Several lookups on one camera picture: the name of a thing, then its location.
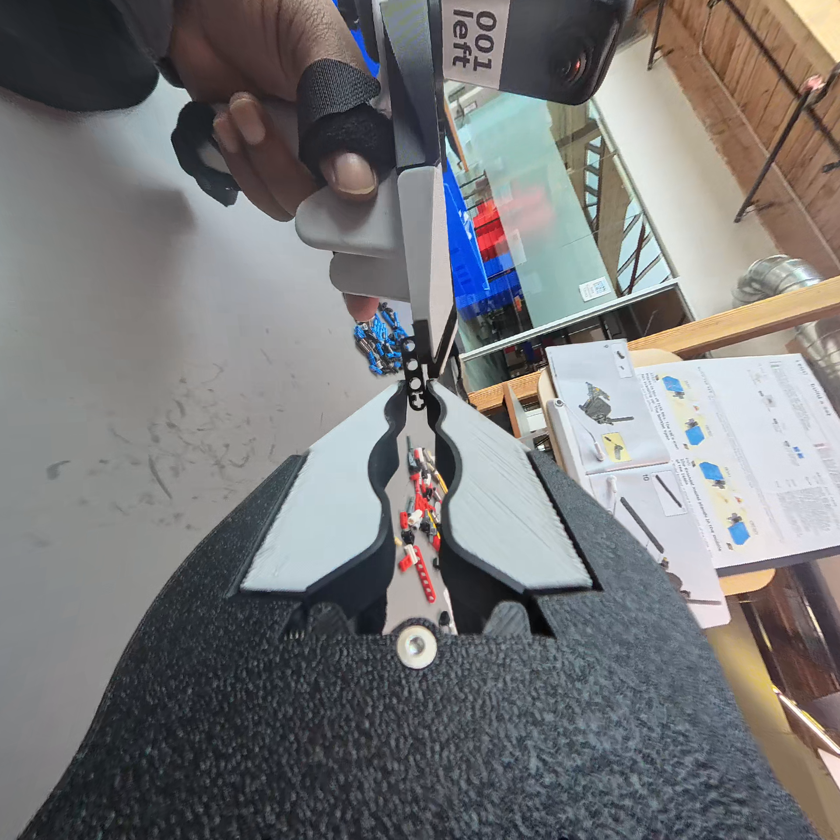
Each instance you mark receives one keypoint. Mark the white desk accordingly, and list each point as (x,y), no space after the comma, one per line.
(98,328)

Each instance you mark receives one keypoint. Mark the stack of red crates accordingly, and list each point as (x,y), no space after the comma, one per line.
(492,229)

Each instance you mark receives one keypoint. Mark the glass partition panel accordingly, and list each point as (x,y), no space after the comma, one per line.
(558,197)

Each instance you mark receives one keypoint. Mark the pile of small building pieces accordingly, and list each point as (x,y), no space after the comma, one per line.
(423,489)

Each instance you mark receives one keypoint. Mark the wooden rail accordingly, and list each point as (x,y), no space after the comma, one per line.
(754,321)

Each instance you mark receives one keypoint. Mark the black holed building beam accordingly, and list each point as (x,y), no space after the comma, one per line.
(413,354)

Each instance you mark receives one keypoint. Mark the white page holder clip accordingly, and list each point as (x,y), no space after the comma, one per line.
(577,426)

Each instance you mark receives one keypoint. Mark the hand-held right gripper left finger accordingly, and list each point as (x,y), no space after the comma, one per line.
(315,518)

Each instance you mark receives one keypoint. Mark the white paper notice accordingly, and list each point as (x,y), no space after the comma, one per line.
(595,289)

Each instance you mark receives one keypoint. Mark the thick manual with blue pictures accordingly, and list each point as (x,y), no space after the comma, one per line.
(774,459)

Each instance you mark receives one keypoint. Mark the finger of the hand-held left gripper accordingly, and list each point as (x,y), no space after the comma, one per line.
(423,249)

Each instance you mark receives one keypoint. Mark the pile of blue black pins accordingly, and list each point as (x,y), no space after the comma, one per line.
(377,341)

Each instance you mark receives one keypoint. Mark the open instruction booklet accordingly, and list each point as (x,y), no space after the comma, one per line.
(748,581)

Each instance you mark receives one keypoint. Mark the black metal rack frame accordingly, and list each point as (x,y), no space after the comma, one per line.
(781,131)

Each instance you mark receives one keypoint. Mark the white building instruction booklet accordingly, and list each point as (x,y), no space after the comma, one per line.
(656,453)

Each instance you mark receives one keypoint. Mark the red holed building beam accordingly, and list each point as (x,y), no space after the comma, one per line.
(425,574)

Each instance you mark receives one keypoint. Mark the person's left hand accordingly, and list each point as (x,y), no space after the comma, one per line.
(262,39)

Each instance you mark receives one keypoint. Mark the stack of blue crates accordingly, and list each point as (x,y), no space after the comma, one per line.
(469,262)

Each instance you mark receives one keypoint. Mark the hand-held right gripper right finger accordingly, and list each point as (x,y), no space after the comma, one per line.
(512,518)

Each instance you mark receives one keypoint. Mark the silver ventilation duct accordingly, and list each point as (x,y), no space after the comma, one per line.
(774,275)

